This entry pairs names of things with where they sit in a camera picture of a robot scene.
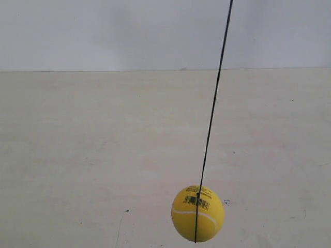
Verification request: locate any yellow tennis ball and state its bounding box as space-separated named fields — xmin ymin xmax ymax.
xmin=171 ymin=185 xmax=225 ymax=243

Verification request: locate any black hanging string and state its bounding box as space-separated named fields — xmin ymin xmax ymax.
xmin=193 ymin=0 xmax=234 ymax=244

